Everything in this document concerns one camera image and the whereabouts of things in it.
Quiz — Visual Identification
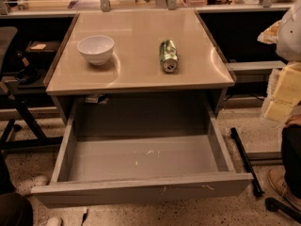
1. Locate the white sneaker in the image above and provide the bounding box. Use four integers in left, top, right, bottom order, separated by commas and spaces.
16, 174, 50, 196

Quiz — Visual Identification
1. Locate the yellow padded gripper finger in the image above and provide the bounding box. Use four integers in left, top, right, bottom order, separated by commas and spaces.
263, 62, 301, 121

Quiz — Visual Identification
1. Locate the open grey top drawer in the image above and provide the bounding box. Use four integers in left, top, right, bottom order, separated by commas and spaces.
33, 96, 252, 207

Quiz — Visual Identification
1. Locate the white ceramic bowl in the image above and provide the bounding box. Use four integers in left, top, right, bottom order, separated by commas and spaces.
77, 35, 115, 65

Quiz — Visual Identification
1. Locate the dark trouser leg right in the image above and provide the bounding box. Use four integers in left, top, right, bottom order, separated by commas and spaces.
281, 115, 301, 199

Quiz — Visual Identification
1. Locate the dark trouser leg left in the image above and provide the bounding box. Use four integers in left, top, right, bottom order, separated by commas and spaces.
0, 155, 33, 226

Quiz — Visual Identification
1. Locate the green soda can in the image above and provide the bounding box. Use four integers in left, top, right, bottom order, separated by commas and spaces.
159, 40, 179, 73

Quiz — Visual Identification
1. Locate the grey drawer cabinet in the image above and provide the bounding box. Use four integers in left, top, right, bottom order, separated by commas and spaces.
42, 8, 237, 125

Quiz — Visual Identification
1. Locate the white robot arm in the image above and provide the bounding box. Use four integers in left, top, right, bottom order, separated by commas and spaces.
262, 0, 301, 121

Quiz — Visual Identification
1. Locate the tan work boot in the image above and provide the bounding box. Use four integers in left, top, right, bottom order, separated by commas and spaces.
268, 169, 301, 212

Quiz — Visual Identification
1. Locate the dark trouser leg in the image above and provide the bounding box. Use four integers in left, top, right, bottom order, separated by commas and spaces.
0, 155, 33, 226
281, 115, 301, 199

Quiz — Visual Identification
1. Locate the dark box with label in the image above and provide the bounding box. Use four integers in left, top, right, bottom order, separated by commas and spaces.
25, 40, 60, 59

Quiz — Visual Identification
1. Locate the black metal bar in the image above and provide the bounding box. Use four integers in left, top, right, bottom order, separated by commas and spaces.
230, 127, 264, 197

